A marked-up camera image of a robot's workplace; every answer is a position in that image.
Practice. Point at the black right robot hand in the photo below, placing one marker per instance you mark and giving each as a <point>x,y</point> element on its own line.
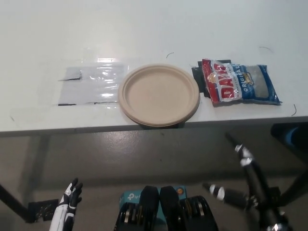
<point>262,192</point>

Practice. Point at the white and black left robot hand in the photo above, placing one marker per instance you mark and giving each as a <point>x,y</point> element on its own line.
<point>63,211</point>

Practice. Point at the red blue sunflower seed bag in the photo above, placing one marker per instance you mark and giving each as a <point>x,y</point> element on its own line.
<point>240,84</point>

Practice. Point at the black floor foot plate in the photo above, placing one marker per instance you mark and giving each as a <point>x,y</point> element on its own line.
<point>42,211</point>
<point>274,192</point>

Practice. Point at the beige paper plate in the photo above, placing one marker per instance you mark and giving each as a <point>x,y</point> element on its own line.
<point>156,93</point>

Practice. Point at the black table leg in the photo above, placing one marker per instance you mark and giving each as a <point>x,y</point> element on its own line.
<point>294,190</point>
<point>12,201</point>

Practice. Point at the black and blue object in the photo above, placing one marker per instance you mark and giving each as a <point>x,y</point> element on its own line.
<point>288,134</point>

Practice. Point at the teal tp-link box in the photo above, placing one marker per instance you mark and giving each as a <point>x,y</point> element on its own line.
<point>130,196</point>

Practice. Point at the clear plastic sheet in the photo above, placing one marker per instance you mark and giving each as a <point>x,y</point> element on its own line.
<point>96,84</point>

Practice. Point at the black tape patch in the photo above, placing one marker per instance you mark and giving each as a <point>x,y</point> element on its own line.
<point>198,77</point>

